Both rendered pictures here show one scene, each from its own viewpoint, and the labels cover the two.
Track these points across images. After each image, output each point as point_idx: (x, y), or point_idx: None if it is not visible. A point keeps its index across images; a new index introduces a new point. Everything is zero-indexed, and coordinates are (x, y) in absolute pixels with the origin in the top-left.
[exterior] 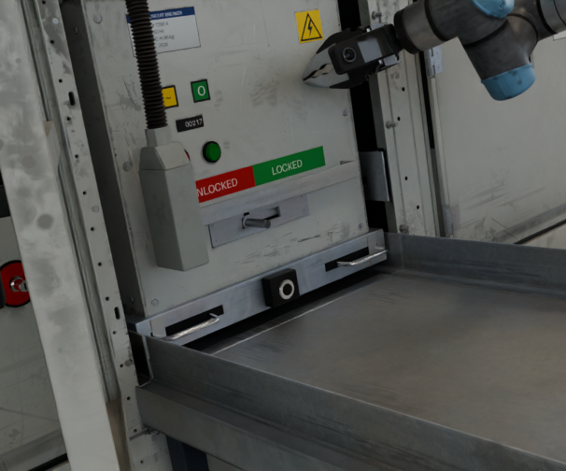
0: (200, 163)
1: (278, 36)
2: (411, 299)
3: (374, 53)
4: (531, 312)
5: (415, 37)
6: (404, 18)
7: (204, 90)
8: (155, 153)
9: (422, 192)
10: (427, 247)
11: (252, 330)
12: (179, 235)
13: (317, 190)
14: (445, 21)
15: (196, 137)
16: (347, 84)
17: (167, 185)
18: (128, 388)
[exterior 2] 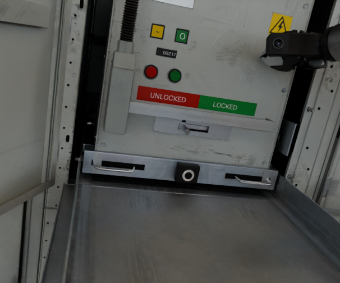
0: (164, 78)
1: (253, 23)
2: (257, 221)
3: (298, 49)
4: (317, 281)
5: (331, 47)
6: (331, 31)
7: (184, 36)
8: (114, 55)
9: (316, 161)
10: (295, 195)
11: (157, 187)
12: (108, 110)
13: (240, 128)
14: None
15: (168, 63)
16: (280, 68)
17: (111, 76)
18: (59, 181)
